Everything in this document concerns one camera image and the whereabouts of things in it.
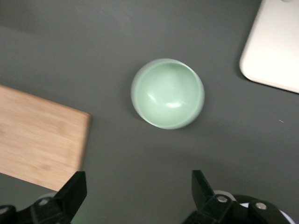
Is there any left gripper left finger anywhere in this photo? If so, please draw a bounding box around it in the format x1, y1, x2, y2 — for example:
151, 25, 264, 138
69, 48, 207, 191
0, 171, 88, 224

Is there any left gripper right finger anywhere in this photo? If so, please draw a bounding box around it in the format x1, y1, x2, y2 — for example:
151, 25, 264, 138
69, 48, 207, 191
182, 170, 290, 224

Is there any wooden cutting board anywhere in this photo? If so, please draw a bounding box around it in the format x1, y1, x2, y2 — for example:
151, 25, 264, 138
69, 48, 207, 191
0, 84, 92, 192

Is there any pale green bowl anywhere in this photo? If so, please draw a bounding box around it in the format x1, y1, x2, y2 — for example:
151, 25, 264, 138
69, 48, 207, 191
130, 58, 206, 130

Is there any cream bear print tray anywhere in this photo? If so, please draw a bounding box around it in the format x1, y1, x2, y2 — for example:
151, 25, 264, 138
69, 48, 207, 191
239, 0, 299, 94

